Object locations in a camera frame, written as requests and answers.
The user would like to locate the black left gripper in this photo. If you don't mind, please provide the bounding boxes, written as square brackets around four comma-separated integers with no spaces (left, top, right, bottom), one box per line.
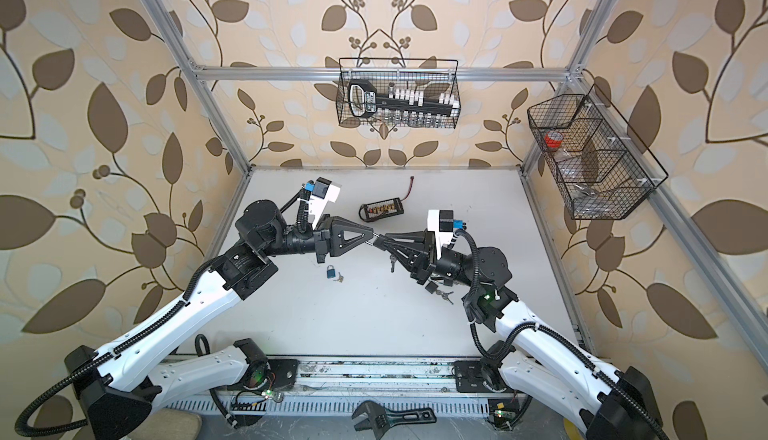
[256,210,369,266]

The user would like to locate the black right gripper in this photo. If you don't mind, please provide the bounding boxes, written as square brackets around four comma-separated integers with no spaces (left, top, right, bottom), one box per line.
[387,232,479,292]

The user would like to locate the black padlock with ring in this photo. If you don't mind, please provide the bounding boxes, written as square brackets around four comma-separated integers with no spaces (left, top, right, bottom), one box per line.
[373,235,398,273]

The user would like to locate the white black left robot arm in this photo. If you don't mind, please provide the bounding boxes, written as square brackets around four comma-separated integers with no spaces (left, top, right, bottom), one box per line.
[14,199,374,439]

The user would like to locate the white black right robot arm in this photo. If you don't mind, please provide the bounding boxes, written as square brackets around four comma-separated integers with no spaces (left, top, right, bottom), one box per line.
[373,229,667,439]

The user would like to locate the black charging board yellow connectors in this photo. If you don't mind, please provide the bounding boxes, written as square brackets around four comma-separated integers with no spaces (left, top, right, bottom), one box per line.
[358,197,404,223]

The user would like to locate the black padlock near open shackle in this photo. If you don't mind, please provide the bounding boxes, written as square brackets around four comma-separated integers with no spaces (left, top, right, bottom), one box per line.
[425,281,454,305]

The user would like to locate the black socket tool set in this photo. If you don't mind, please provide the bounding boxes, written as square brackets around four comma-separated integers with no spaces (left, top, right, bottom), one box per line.
[346,80,461,120]

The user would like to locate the black adjustable wrench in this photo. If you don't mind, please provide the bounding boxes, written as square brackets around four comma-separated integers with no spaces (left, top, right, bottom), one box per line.
[351,400,437,440]

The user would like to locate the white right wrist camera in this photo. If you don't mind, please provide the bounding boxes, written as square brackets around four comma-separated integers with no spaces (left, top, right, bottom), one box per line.
[427,209,466,257]

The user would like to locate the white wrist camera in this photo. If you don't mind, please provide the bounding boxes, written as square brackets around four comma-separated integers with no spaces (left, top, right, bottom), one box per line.
[299,177,341,225]
[427,209,466,257]

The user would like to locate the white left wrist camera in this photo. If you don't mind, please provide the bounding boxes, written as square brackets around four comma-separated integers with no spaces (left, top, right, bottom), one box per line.
[299,177,341,225]

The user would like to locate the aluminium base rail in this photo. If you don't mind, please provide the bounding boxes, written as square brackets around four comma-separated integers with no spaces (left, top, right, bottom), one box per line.
[149,352,577,420]

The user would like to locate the black wire basket back wall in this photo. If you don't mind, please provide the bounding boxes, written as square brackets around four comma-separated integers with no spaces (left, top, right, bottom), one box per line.
[335,56,462,129]

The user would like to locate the black wire basket wall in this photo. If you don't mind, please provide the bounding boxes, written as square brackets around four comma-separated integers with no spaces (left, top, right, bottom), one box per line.
[527,84,668,220]
[335,56,462,129]

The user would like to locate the black wire basket right wall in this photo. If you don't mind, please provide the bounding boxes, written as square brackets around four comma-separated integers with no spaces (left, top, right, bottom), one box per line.
[527,84,668,220]

